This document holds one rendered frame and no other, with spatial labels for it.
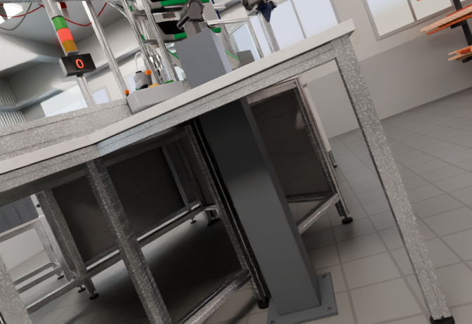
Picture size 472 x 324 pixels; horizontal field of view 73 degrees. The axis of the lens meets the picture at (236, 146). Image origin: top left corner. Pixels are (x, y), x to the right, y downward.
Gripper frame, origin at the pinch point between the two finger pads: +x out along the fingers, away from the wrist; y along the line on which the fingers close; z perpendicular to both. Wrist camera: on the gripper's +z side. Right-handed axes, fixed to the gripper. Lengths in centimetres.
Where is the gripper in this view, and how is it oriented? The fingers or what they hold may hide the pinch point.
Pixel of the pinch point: (266, 14)
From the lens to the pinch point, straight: 156.2
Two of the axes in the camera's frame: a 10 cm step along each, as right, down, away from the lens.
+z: -8.2, 2.4, 5.3
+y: -4.9, 1.9, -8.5
